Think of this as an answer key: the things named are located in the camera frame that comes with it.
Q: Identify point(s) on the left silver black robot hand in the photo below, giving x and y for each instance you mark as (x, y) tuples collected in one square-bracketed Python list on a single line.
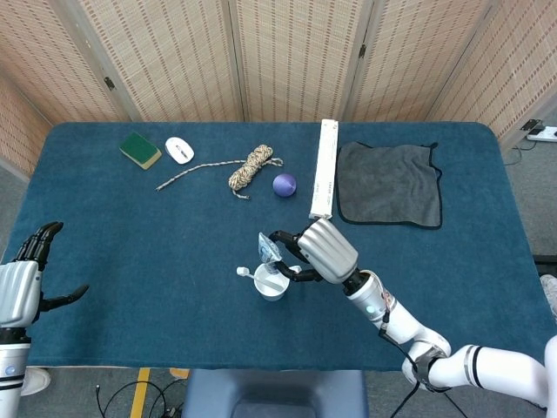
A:
[(17, 291)]

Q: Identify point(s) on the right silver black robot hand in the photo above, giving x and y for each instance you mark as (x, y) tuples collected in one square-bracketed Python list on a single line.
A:
[(330, 252)]

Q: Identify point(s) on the blue white toothpaste tube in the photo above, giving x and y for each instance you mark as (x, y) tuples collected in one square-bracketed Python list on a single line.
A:
[(265, 250)]

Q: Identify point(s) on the white toothbrush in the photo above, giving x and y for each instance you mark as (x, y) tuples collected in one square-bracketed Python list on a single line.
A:
[(242, 271)]

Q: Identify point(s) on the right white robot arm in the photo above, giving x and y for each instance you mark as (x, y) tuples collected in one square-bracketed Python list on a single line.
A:
[(404, 322)]

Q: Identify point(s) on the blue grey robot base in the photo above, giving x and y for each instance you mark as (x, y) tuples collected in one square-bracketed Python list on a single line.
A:
[(274, 392)]

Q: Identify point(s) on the long white carton box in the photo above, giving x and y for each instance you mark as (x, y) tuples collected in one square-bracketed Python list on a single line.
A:
[(324, 174)]

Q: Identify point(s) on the purple ball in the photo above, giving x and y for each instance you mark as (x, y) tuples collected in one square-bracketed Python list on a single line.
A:
[(285, 185)]

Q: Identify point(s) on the grey towel with black edge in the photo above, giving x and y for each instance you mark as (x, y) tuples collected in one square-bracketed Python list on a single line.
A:
[(387, 187)]

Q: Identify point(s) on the white round floor disc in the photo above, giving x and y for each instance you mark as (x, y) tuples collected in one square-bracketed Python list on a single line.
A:
[(37, 382)]

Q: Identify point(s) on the blue tablecloth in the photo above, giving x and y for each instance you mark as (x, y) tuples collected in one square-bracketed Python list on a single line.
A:
[(174, 261)]

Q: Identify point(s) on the short yellow floor tape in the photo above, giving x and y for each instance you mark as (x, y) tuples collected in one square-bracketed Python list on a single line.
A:
[(180, 373)]

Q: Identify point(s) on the white computer mouse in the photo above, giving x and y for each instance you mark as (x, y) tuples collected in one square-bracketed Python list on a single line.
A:
[(178, 150)]

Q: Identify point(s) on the green yellow sponge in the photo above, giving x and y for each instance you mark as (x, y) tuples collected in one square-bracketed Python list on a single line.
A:
[(138, 147)]

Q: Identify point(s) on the bamboo folding screen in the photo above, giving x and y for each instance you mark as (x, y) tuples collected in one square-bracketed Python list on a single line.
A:
[(283, 56)]

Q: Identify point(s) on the black metal screen hinge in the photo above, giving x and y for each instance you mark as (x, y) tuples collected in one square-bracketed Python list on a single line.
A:
[(362, 50), (532, 125), (109, 82)]

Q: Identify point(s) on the black flat floor stand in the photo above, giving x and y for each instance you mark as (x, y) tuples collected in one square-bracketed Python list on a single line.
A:
[(546, 258)]

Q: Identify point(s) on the grey white shoe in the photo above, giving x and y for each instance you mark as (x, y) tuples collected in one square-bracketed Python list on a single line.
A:
[(550, 291)]

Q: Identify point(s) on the white power strip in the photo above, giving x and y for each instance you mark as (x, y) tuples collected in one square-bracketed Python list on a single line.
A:
[(544, 134)]

